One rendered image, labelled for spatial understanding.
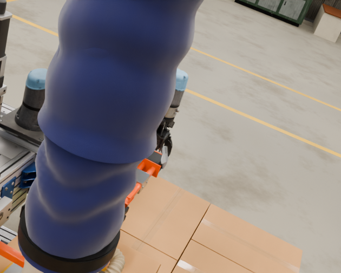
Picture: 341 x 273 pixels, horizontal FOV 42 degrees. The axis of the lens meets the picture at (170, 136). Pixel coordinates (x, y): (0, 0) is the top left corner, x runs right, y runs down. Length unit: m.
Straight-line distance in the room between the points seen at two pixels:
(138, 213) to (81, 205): 1.58
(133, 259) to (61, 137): 0.67
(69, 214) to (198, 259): 1.50
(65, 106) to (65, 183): 0.16
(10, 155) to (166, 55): 1.27
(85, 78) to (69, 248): 0.37
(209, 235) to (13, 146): 1.16
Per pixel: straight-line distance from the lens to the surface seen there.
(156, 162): 1.55
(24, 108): 1.91
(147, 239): 2.30
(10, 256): 1.13
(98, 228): 0.93
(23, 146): 1.98
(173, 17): 0.72
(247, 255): 2.50
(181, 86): 1.41
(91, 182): 0.84
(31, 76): 1.86
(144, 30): 0.70
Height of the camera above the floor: 2.03
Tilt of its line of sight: 27 degrees down
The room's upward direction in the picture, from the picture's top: 21 degrees clockwise
